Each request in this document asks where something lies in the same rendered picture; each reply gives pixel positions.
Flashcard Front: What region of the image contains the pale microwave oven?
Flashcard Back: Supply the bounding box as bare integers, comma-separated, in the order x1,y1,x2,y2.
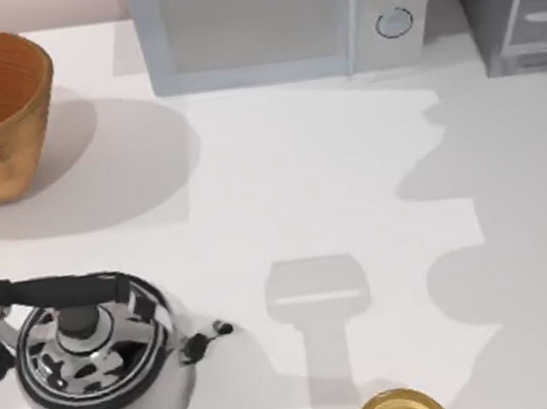
123,0,451,104

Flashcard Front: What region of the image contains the silver kettle with black handle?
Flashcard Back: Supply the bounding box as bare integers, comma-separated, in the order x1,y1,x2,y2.
0,252,245,409

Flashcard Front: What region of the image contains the microwave door handle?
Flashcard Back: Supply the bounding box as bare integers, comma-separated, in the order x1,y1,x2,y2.
339,0,369,76

